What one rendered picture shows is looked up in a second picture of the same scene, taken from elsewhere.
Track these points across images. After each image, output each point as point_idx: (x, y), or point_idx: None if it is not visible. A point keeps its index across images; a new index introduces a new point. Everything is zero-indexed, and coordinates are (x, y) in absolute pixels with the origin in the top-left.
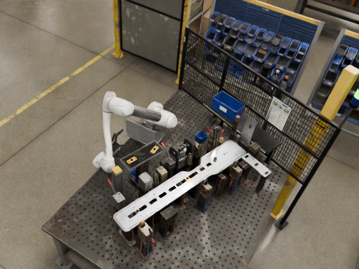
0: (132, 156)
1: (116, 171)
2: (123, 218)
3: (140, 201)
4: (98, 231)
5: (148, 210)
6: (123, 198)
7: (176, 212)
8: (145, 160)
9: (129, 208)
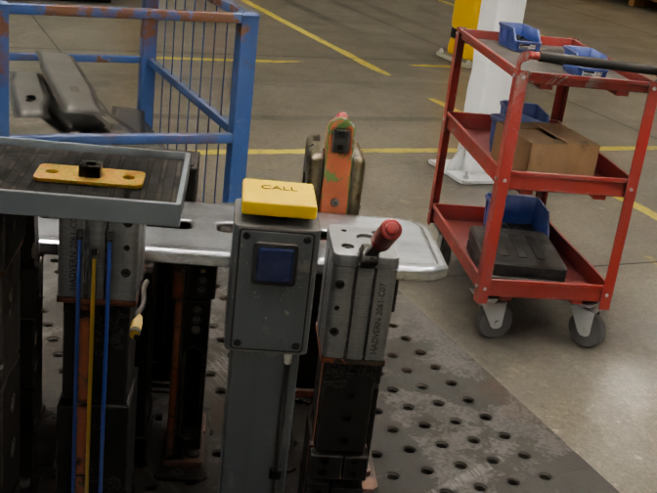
0: (44, 189)
1: (294, 189)
2: (395, 245)
3: (230, 246)
4: None
5: (229, 215)
6: (342, 226)
7: (120, 146)
8: (6, 137)
9: (325, 251)
